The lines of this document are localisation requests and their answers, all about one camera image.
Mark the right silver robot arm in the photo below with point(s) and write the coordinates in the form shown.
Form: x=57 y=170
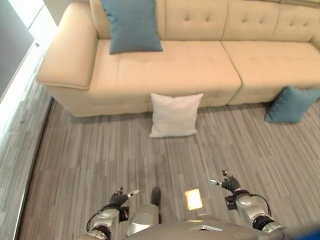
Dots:
x=252 y=211

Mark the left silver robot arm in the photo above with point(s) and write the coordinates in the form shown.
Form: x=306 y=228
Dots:
x=103 y=220

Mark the dark robot foot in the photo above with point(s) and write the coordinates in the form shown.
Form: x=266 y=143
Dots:
x=156 y=195

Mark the large blue cushion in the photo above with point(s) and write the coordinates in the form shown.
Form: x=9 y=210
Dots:
x=133 y=27

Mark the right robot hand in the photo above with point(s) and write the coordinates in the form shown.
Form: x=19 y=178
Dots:
x=228 y=183

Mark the silver robot torso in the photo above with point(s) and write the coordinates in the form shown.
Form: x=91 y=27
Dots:
x=200 y=230

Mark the small blue cushion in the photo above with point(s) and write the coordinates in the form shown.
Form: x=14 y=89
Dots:
x=291 y=105

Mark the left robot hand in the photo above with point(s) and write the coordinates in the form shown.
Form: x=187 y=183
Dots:
x=118 y=197

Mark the white cushion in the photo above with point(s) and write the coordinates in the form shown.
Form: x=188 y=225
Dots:
x=173 y=116

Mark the beige tufted sofa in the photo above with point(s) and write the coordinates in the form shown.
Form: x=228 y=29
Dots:
x=175 y=72

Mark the silver robot leg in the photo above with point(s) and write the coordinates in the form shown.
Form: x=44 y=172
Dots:
x=143 y=221

